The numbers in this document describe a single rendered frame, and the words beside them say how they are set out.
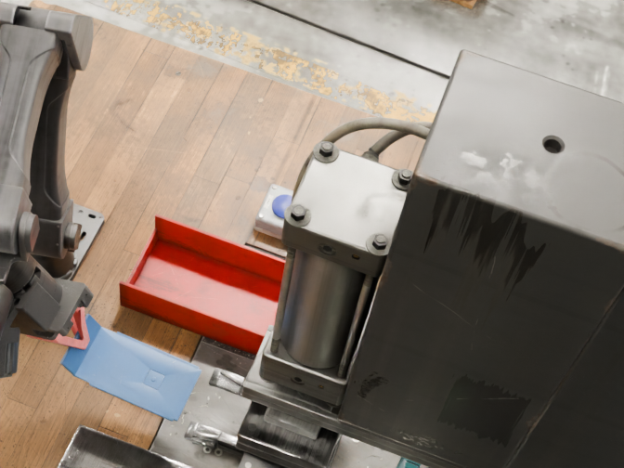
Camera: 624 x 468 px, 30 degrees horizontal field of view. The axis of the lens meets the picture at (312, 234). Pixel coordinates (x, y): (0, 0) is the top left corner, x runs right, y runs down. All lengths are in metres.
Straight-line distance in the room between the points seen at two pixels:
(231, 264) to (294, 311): 0.55
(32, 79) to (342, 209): 0.46
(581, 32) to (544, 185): 2.52
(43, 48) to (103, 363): 0.39
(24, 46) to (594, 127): 0.66
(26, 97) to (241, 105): 0.58
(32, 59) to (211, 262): 0.46
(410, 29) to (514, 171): 2.39
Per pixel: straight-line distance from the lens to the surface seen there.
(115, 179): 1.71
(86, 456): 1.48
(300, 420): 1.24
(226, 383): 1.45
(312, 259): 0.98
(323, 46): 3.11
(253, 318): 1.58
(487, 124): 0.85
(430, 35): 3.20
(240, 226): 1.66
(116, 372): 1.44
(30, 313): 1.32
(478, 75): 0.87
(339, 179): 0.97
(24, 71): 1.29
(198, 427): 1.42
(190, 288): 1.60
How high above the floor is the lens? 2.29
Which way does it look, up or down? 56 degrees down
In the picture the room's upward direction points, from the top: 11 degrees clockwise
